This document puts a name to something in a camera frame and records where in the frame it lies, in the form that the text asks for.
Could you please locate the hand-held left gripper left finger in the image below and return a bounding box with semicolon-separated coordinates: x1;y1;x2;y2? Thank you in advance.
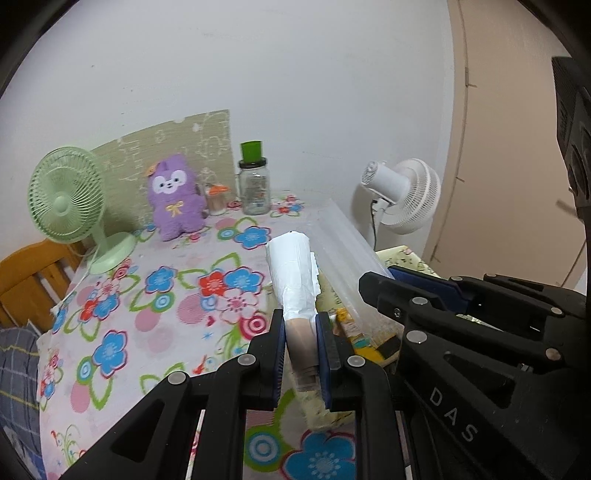
59;308;289;480

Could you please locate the grey plaid pillow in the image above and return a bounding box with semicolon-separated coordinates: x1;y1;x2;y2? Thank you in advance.
0;325;42;462

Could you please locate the glass jar green lid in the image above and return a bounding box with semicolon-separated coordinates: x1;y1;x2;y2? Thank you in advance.
238;142;271;215

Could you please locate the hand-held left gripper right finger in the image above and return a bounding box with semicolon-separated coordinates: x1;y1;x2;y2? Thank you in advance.
315;311;403;480

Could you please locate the green patterned board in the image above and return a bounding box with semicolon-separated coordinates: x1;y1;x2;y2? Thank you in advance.
90;109;234;232

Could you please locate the wooden bed headboard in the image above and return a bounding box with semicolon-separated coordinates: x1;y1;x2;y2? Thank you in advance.
0;240;88;333

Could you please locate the white sock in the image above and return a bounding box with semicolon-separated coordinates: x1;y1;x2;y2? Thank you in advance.
265;232;322;393

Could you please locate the yellow cartoon storage box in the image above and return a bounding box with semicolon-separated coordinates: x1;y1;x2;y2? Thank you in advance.
263;244;444;432

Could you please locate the beige door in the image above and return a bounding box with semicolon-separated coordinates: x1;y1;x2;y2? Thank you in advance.
422;0;591;296

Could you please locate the green desk fan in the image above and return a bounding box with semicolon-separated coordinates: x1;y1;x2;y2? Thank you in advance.
28;147;137;275

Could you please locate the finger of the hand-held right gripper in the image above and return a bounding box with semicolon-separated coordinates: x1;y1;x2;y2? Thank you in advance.
358;271;568;384
387;264;591;320

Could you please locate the cotton swab jar orange lid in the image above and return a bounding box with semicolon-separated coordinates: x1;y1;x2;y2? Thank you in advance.
205;183;230;216

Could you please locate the yellow cartoon tissue pack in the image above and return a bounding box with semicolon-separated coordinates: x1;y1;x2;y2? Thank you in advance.
337;309;400;367

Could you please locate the purple plush toy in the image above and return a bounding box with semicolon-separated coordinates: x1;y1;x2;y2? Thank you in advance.
148;154;207;241

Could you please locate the clear plastic sheet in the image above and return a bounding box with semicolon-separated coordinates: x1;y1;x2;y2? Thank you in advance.
314;198;404;344

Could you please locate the white standing fan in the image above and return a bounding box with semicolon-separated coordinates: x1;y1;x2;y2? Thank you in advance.
361;158;441;250

